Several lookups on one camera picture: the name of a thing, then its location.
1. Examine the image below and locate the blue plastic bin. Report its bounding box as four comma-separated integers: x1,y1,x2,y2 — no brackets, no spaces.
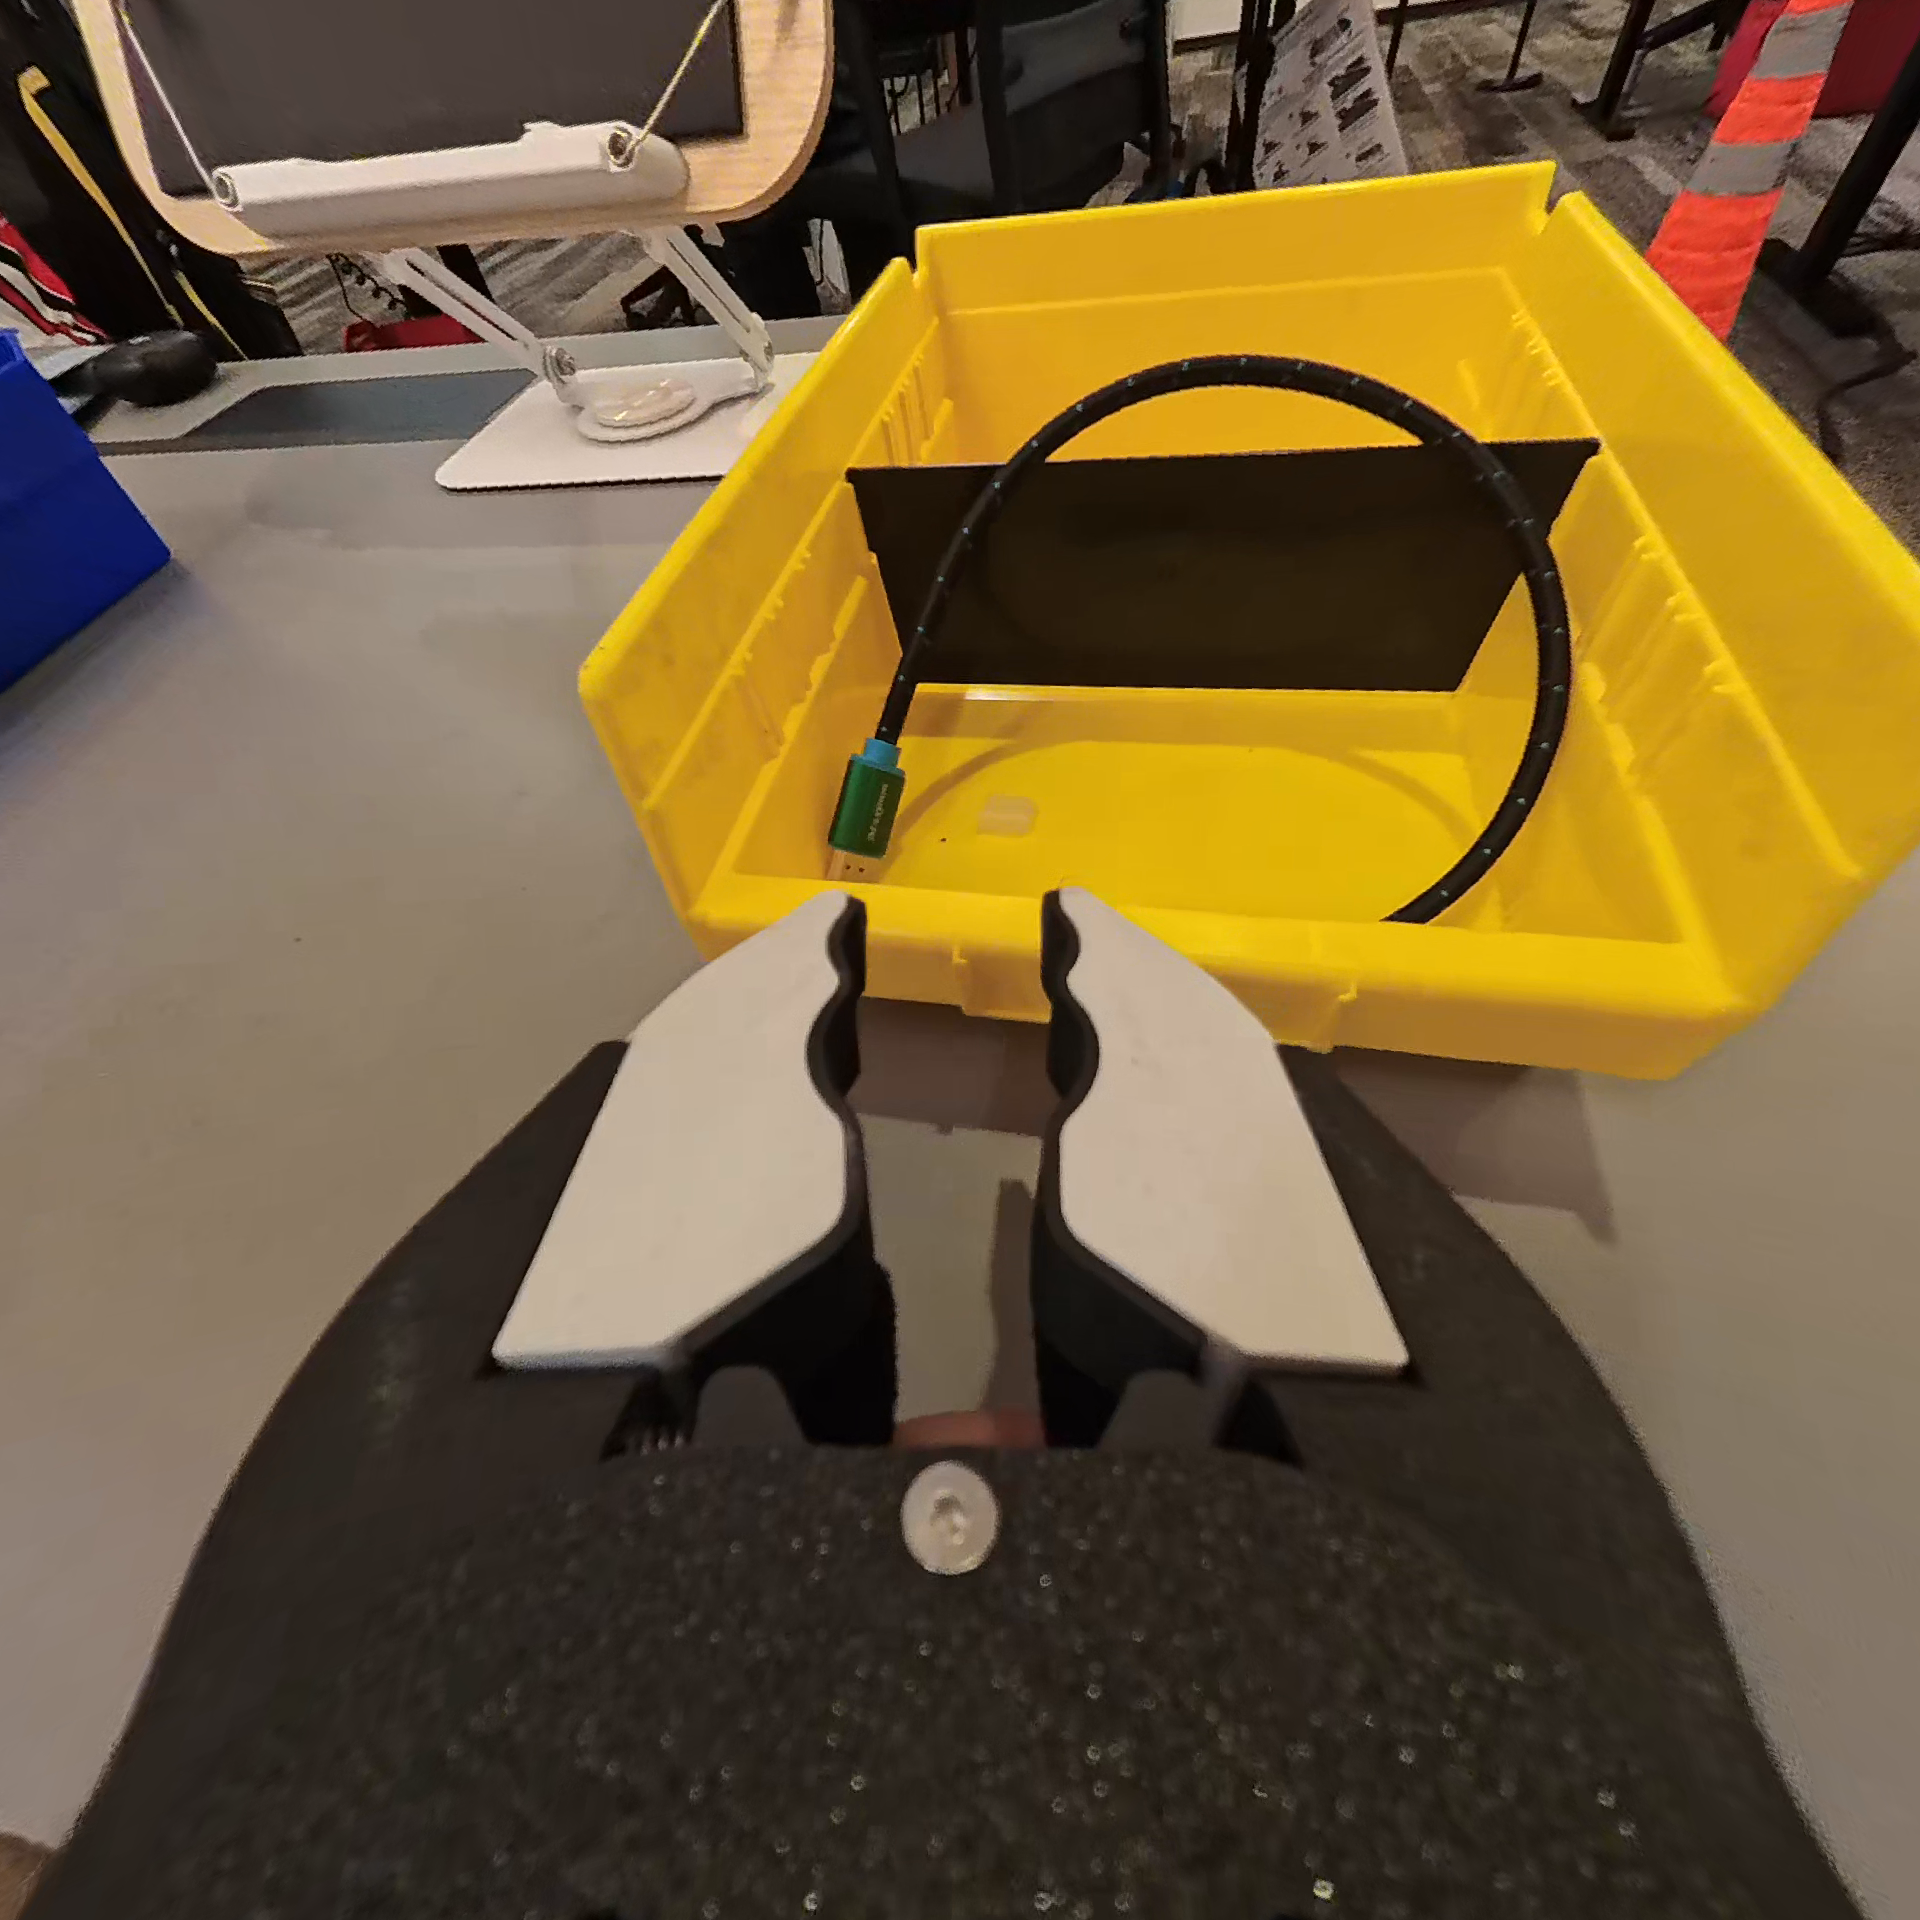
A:
0,330,172,694

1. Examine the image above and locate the printed paper sheet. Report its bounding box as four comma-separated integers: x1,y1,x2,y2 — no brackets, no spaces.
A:
1252,0,1414,191

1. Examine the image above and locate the black office chair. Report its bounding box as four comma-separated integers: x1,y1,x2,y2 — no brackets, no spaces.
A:
834,0,1181,309

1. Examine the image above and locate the black divider of yellow bin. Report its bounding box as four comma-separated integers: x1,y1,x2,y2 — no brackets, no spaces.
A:
845,437,1604,694

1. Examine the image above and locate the orange traffic cone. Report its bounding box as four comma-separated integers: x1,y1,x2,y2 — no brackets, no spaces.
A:
1641,0,1878,348

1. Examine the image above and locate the wooden book stand black pad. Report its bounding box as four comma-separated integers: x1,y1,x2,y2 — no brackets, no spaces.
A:
67,0,834,493

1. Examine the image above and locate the braided cable with green plugs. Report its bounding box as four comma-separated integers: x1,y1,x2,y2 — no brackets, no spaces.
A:
822,353,1572,923

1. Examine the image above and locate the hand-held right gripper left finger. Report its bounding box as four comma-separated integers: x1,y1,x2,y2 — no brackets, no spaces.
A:
491,889,900,1449

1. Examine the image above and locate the black metal table leg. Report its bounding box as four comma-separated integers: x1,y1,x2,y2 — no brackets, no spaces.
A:
1754,61,1920,348

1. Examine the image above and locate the black computer mouse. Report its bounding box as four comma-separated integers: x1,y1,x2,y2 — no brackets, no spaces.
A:
82,330,220,410

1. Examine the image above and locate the yellow plastic bin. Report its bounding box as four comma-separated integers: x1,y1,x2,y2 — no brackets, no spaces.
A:
578,156,1920,1081

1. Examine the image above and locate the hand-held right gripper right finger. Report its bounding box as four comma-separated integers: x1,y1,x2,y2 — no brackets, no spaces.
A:
1033,884,1414,1449

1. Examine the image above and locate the grey mouse pad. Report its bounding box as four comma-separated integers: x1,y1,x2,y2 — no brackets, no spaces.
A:
89,369,540,455

